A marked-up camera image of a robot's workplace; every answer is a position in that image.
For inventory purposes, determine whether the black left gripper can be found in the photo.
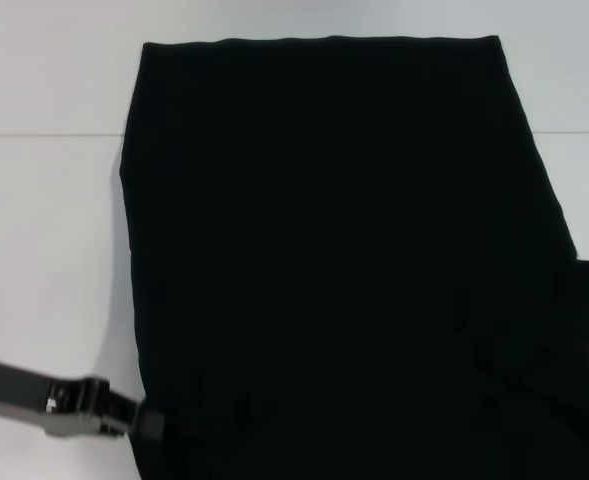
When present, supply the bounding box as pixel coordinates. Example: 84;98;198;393
0;354;166;442

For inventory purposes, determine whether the black t-shirt with white print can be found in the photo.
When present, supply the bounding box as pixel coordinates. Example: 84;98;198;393
118;35;589;480

